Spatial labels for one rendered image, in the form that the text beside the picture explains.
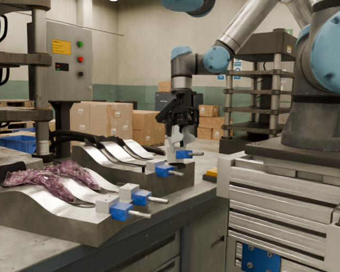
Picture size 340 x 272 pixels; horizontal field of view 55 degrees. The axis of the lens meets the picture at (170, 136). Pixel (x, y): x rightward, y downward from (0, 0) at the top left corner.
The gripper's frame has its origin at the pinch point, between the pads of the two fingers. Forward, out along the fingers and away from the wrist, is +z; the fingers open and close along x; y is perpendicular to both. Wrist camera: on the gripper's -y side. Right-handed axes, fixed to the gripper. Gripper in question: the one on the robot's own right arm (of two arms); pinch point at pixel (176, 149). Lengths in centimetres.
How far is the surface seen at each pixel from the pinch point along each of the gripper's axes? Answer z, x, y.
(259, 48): -154, 355, -115
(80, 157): 3.0, -17.9, -29.8
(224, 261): 49, 40, -4
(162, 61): -262, 595, -496
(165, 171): 7.2, -12.5, 5.3
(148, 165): 5.5, -13.4, -1.0
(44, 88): -29, -10, -68
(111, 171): 7.6, -17.4, -13.6
